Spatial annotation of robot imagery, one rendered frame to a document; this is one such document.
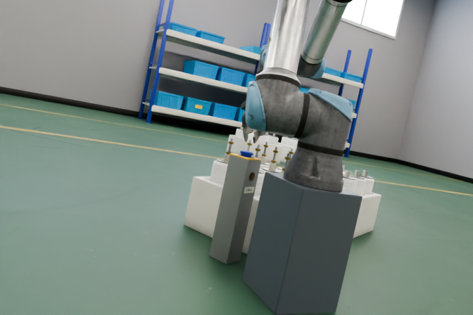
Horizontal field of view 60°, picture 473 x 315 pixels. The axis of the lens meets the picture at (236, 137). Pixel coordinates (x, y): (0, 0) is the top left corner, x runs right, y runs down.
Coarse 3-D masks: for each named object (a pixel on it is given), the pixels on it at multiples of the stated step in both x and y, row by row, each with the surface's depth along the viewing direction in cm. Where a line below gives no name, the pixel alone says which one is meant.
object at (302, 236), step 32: (288, 192) 97; (320, 192) 94; (256, 224) 108; (288, 224) 95; (320, 224) 96; (352, 224) 100; (256, 256) 105; (288, 256) 93; (320, 256) 97; (256, 288) 103; (288, 288) 95; (320, 288) 99
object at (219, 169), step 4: (216, 160) 146; (216, 164) 143; (220, 164) 143; (224, 164) 142; (212, 168) 146; (216, 168) 143; (220, 168) 142; (224, 168) 142; (212, 172) 145; (216, 172) 143; (220, 172) 142; (224, 172) 142; (212, 176) 145; (216, 176) 143; (220, 176) 142; (224, 176) 142; (212, 180) 144; (216, 180) 143; (220, 180) 142; (224, 180) 142
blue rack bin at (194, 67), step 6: (186, 60) 623; (192, 60) 597; (186, 66) 621; (192, 66) 596; (198, 66) 591; (204, 66) 595; (210, 66) 599; (216, 66) 602; (186, 72) 618; (192, 72) 594; (198, 72) 593; (204, 72) 597; (210, 72) 601; (216, 72) 605; (210, 78) 603
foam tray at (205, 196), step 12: (204, 180) 143; (192, 192) 145; (204, 192) 142; (216, 192) 139; (192, 204) 145; (204, 204) 142; (216, 204) 138; (252, 204) 130; (192, 216) 144; (204, 216) 141; (216, 216) 138; (252, 216) 130; (192, 228) 144; (204, 228) 141; (252, 228) 129
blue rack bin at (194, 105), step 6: (186, 102) 594; (192, 102) 592; (198, 102) 596; (204, 102) 599; (210, 102) 604; (180, 108) 613; (186, 108) 591; (192, 108) 594; (198, 108) 598; (204, 108) 602; (204, 114) 604
